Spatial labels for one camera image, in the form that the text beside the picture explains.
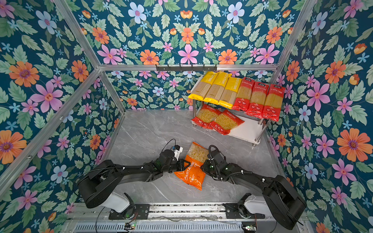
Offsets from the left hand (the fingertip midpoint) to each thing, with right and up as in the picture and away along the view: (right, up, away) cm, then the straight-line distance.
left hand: (192, 162), depth 82 cm
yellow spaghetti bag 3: (+21, +40, -3) cm, 45 cm away
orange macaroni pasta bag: (+1, -6, -2) cm, 6 cm away
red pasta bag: (+9, +27, +19) cm, 34 cm away
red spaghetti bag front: (+26, +35, -9) cm, 44 cm away
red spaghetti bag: (+35, +38, -6) cm, 52 cm away
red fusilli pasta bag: (+22, +24, +16) cm, 37 cm away
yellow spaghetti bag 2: (+14, +43, -1) cm, 45 cm away
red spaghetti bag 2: (+42, +34, -8) cm, 55 cm away
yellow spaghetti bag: (+6, +45, +1) cm, 45 cm away
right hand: (+4, -3, +2) cm, 5 cm away
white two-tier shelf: (+42, +18, +21) cm, 50 cm away
